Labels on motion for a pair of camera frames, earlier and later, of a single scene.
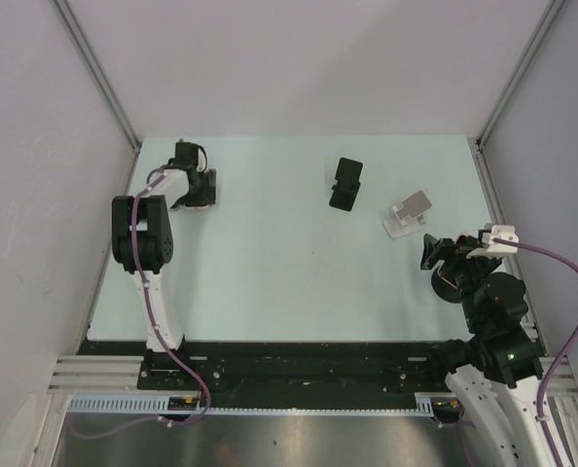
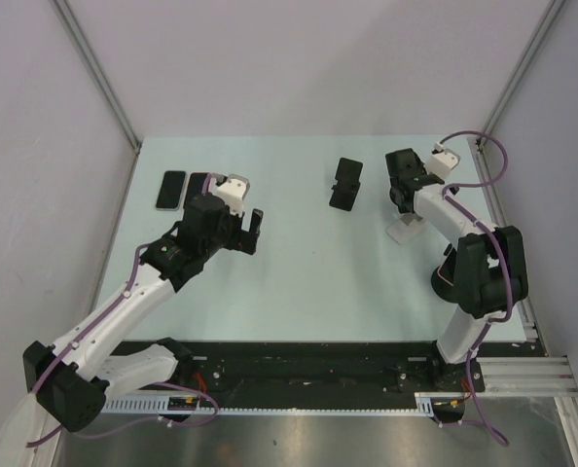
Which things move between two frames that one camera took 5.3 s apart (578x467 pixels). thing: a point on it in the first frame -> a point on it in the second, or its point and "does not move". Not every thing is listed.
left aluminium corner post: (87, 52) does not move
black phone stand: (345, 190) does not move
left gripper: (207, 194) -> (243, 240)
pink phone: (447, 273) does not move
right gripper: (456, 252) -> (422, 165)
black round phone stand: (445, 290) does not move
